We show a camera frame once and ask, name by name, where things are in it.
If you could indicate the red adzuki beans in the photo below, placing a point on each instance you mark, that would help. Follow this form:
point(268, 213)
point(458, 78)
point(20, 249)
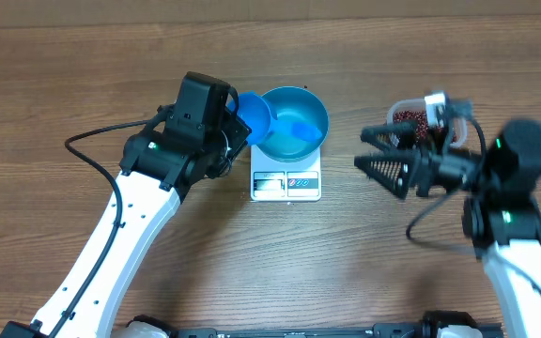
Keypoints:
point(423, 133)

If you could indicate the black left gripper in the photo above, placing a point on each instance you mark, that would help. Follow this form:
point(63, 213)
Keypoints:
point(239, 131)

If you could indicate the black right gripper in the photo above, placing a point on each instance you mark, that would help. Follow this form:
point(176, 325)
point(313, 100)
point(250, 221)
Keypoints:
point(417, 166)

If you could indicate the blue plastic measuring scoop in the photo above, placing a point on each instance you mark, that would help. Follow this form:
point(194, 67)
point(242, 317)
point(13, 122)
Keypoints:
point(259, 115)

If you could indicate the clear plastic container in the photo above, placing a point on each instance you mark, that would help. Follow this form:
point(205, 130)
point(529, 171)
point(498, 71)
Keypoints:
point(460, 126)

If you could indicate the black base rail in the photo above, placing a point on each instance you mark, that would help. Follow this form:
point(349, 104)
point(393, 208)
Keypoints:
point(433, 324)

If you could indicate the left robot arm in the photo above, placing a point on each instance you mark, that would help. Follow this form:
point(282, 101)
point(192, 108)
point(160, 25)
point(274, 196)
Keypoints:
point(196, 137)

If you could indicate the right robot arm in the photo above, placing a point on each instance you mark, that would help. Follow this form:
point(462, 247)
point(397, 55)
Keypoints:
point(500, 215)

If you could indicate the white digital kitchen scale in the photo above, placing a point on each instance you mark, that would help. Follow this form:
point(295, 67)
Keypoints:
point(276, 181)

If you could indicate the teal metal bowl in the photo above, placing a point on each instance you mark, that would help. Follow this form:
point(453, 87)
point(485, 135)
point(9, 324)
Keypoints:
point(297, 105)

